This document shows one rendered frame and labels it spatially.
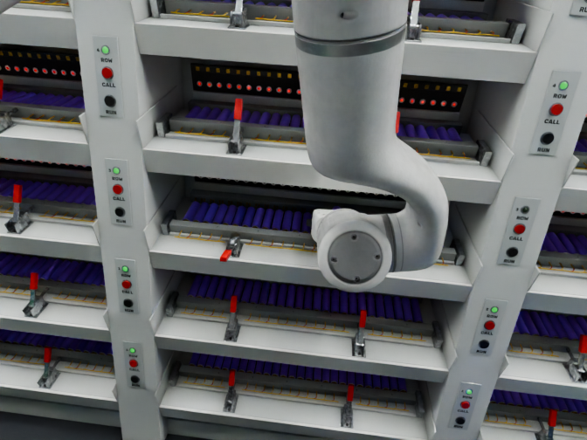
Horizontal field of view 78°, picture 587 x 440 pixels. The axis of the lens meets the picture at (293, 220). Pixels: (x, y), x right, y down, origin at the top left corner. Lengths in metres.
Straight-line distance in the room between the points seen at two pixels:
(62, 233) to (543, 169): 0.88
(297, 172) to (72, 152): 0.40
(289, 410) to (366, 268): 0.58
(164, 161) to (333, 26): 0.46
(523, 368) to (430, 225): 0.55
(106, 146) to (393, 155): 0.51
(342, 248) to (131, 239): 0.46
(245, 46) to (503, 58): 0.39
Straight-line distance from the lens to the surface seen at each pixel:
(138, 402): 0.99
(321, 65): 0.31
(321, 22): 0.30
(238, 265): 0.70
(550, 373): 0.95
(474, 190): 0.68
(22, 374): 1.14
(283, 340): 0.80
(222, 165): 0.65
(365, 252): 0.41
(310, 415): 0.94
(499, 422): 1.05
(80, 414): 1.16
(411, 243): 0.46
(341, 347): 0.81
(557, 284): 0.84
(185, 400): 0.97
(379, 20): 0.30
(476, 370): 0.86
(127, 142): 0.70
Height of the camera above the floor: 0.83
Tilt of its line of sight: 20 degrees down
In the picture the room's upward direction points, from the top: 5 degrees clockwise
